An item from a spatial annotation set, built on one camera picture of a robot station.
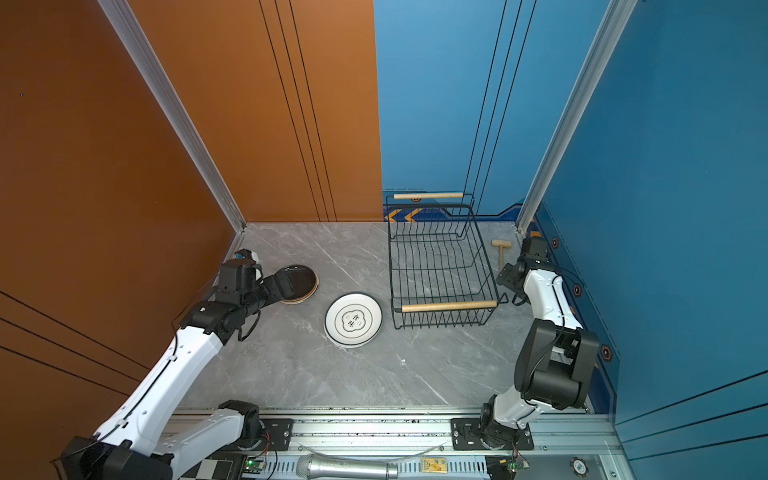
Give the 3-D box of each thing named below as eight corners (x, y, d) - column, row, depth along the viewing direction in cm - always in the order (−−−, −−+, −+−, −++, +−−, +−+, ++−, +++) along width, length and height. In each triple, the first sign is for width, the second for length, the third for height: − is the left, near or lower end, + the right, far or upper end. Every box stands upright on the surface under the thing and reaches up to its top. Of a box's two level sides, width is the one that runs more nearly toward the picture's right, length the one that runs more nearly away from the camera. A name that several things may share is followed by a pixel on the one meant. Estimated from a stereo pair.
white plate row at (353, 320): (323, 348, 89) (320, 343, 86) (331, 298, 100) (329, 292, 97) (381, 348, 89) (381, 343, 86) (383, 298, 100) (382, 292, 97)
